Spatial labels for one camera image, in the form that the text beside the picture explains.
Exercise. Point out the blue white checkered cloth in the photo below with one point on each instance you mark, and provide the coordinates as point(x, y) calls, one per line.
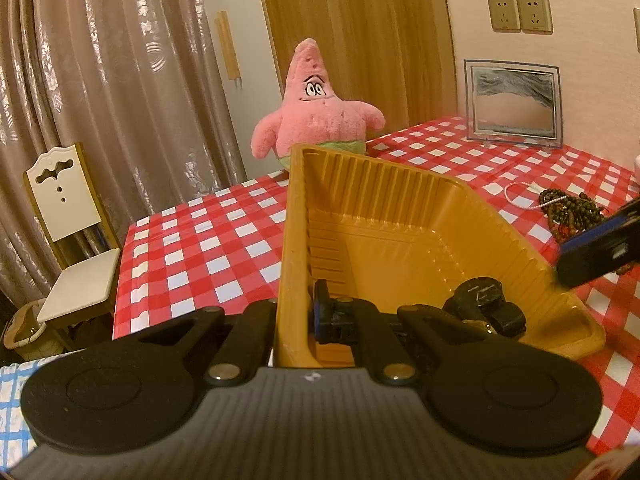
point(16, 441)

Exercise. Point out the double wall socket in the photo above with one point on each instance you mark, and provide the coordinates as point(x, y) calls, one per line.
point(531, 16)

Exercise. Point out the orange plastic tray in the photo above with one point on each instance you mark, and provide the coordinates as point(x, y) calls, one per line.
point(396, 235)

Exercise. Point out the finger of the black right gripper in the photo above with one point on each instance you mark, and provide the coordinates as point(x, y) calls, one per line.
point(601, 250)

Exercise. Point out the white wooden chair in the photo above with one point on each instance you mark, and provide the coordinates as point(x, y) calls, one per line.
point(76, 227)

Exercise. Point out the wicker basket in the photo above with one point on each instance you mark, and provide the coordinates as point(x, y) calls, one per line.
point(28, 338)

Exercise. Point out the wooden door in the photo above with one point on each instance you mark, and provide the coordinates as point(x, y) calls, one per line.
point(395, 54)

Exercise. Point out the single wall socket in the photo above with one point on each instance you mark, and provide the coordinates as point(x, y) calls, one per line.
point(637, 26)

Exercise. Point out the framed sand art picture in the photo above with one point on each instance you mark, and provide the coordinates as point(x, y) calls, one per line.
point(513, 102)

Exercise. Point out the wall hanging wooden sticks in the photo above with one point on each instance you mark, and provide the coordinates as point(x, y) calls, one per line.
point(231, 63)

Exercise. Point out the pink starfish plush toy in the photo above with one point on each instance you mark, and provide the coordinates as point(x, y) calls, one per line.
point(312, 113)

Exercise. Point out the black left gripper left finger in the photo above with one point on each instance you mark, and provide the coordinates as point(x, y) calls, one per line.
point(246, 347)

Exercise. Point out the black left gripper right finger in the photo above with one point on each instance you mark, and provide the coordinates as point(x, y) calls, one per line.
point(359, 324)

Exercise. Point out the beige curtain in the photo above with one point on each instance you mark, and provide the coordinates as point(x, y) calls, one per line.
point(136, 83)

